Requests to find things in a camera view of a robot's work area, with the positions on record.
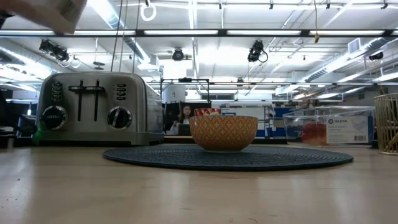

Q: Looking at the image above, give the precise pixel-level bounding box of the orange patterned bowl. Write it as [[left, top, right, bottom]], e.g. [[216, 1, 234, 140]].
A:
[[188, 114, 259, 154]]

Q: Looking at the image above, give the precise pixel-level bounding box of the red toy fruit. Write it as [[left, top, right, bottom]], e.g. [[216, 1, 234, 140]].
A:
[[300, 121, 328, 146]]

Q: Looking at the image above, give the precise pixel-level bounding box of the pink strawberry cereal box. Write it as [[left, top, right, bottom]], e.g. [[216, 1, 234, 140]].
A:
[[0, 0, 89, 35]]

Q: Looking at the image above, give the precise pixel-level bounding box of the gold wire cup holder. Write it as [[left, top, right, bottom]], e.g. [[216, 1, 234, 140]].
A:
[[373, 93, 398, 156]]

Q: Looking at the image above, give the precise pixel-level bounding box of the person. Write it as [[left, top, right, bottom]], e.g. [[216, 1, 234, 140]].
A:
[[165, 104, 194, 136]]

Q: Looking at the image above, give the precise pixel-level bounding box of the white cylinder tank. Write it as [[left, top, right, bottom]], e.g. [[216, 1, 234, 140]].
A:
[[161, 84, 187, 104]]

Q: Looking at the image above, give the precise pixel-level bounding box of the black ceiling spotlight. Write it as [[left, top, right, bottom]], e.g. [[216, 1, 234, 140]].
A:
[[247, 39, 269, 63], [171, 47, 185, 62], [38, 39, 70, 62]]

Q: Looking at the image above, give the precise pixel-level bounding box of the dark round woven placemat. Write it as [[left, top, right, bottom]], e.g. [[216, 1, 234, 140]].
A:
[[103, 144, 354, 172]]

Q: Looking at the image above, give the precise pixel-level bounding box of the black overhead rig bar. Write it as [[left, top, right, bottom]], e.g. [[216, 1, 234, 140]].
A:
[[0, 29, 398, 38]]

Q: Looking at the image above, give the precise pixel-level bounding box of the silver four-slot toaster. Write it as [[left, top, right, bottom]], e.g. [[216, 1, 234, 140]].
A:
[[33, 71, 165, 147]]

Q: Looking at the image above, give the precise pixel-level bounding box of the clear plastic bin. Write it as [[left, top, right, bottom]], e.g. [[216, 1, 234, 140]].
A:
[[282, 105, 376, 147]]

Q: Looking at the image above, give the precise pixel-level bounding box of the black background frame stand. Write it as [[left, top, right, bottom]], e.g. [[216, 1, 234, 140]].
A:
[[160, 78, 210, 105]]

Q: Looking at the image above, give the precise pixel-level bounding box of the white cable loop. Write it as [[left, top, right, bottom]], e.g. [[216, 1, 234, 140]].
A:
[[139, 2, 157, 22]]

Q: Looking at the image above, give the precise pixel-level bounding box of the thin black hanging cable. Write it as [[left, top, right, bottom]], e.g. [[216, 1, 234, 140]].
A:
[[119, 0, 129, 73], [110, 0, 124, 73]]

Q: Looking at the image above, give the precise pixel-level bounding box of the yellow hanging cable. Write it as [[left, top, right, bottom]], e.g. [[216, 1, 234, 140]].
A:
[[313, 0, 322, 44]]

